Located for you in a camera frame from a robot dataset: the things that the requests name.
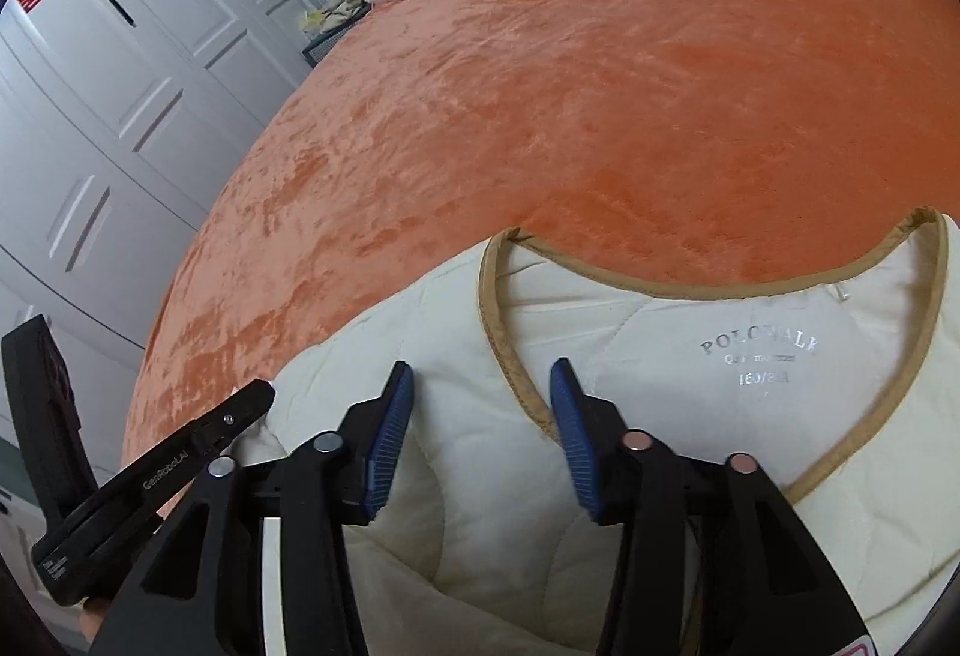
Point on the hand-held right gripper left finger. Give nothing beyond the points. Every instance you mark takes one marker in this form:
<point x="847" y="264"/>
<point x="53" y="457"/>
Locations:
<point x="390" y="427"/>

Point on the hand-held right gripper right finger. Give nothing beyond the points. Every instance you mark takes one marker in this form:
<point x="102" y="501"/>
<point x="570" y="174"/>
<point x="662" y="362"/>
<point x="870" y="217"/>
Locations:
<point x="574" y="431"/>

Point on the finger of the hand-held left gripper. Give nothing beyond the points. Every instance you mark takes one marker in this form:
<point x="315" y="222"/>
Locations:
<point x="240" y="412"/>

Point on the cream quilted jacket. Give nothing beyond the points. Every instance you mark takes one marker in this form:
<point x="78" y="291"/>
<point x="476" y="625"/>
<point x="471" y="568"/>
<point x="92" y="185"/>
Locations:
<point x="675" y="356"/>

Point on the orange velvet bed blanket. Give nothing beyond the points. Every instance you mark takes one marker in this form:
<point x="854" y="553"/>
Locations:
<point x="600" y="101"/>

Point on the white wardrobe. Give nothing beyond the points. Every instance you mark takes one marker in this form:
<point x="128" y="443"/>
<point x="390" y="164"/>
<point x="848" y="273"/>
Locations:
<point x="112" y="101"/>

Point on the dark nightstand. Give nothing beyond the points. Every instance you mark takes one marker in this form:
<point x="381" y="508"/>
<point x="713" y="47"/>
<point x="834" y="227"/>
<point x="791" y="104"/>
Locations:
<point x="319" y="48"/>

